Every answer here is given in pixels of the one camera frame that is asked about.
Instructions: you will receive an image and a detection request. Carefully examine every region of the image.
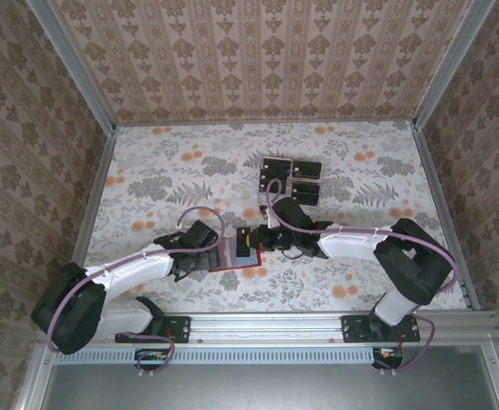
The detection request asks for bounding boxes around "grey metal sheet panel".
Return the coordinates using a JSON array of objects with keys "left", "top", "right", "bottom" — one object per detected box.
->
[{"left": 18, "top": 345, "right": 499, "bottom": 410}]

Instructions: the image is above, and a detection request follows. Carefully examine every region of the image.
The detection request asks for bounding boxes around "clear acrylic card rack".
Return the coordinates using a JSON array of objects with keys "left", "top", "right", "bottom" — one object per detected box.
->
[{"left": 255, "top": 154, "right": 324, "bottom": 208}]

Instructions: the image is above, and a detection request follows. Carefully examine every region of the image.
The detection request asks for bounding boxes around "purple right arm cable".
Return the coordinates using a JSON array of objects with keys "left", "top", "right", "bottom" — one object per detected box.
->
[{"left": 265, "top": 179, "right": 458, "bottom": 377}]

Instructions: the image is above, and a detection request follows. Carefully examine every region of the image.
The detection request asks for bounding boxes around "aluminium table side rail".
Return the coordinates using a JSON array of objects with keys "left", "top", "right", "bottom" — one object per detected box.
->
[
  {"left": 73, "top": 127, "right": 118, "bottom": 268},
  {"left": 411, "top": 123, "right": 479, "bottom": 311}
]

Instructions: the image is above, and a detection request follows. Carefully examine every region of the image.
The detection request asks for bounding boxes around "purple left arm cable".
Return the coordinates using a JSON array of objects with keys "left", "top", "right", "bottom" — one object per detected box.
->
[{"left": 46, "top": 207, "right": 226, "bottom": 379}]

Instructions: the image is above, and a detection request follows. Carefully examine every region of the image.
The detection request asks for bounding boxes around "grey slotted cable duct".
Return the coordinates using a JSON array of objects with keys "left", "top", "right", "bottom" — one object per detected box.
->
[{"left": 55, "top": 346, "right": 404, "bottom": 364}]

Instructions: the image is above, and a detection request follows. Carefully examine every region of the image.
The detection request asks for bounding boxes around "floral patterned table cover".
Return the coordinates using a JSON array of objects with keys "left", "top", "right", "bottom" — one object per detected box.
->
[{"left": 63, "top": 120, "right": 473, "bottom": 313}]

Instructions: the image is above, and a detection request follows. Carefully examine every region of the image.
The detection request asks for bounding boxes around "aluminium frame rail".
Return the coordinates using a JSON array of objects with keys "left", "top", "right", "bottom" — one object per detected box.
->
[{"left": 39, "top": 311, "right": 499, "bottom": 347}]

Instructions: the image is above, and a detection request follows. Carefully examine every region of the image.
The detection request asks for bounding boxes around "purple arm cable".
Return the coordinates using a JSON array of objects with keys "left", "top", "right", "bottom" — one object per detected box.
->
[
  {"left": 265, "top": 179, "right": 458, "bottom": 377},
  {"left": 46, "top": 207, "right": 226, "bottom": 379}
]

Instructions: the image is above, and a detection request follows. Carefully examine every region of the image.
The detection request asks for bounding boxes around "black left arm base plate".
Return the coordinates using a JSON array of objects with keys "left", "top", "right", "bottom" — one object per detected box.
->
[{"left": 114, "top": 315, "right": 191, "bottom": 344}]

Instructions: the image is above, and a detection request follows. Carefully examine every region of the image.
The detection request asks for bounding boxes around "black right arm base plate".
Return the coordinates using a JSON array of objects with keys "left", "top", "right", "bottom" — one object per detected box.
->
[{"left": 342, "top": 315, "right": 421, "bottom": 343}]

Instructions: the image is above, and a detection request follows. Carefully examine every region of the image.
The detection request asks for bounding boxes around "aluminium lower frame bar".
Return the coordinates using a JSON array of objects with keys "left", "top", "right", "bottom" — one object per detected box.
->
[
  {"left": 12, "top": 341, "right": 56, "bottom": 410},
  {"left": 482, "top": 341, "right": 499, "bottom": 410}
]

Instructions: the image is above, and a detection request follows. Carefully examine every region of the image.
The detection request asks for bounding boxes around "red leather card holder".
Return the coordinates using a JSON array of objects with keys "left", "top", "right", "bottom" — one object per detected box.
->
[{"left": 208, "top": 237, "right": 267, "bottom": 273}]

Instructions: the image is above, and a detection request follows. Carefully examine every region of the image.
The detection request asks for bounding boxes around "aluminium corner post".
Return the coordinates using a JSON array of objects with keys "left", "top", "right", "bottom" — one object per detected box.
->
[
  {"left": 25, "top": 0, "right": 118, "bottom": 136},
  {"left": 411, "top": 0, "right": 498, "bottom": 129}
]

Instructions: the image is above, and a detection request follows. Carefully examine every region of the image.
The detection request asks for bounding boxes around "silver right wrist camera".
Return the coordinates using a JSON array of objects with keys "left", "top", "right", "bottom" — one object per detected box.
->
[{"left": 257, "top": 204, "right": 277, "bottom": 227}]

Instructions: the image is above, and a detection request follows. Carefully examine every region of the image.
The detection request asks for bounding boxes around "black cable connector box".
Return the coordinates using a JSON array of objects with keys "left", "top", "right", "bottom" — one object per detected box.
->
[
  {"left": 134, "top": 348, "right": 169, "bottom": 371},
  {"left": 372, "top": 346, "right": 404, "bottom": 369}
]

